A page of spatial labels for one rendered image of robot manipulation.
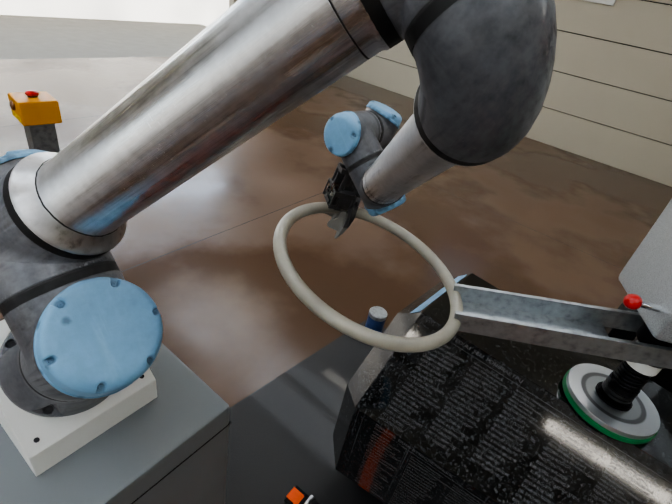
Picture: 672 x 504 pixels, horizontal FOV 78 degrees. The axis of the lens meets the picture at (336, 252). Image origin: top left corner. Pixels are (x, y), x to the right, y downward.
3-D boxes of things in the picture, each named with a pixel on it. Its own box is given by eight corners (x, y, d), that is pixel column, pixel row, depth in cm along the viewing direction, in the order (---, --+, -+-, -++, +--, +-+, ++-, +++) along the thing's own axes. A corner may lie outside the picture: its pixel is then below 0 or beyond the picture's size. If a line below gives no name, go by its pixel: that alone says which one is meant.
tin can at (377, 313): (382, 325, 236) (387, 308, 229) (381, 337, 228) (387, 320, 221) (365, 321, 236) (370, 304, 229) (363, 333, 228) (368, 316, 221)
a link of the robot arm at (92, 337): (48, 424, 60) (74, 423, 48) (-8, 318, 59) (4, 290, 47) (147, 368, 71) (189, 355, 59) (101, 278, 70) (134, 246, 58)
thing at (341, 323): (456, 262, 122) (462, 254, 120) (461, 395, 81) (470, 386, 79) (306, 186, 120) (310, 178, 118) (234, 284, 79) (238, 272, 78)
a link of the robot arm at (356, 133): (368, 153, 85) (395, 147, 95) (343, 102, 85) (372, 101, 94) (335, 173, 91) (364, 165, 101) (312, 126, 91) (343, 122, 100)
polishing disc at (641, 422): (564, 354, 115) (566, 351, 115) (648, 388, 110) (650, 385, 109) (567, 412, 98) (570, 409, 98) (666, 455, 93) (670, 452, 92)
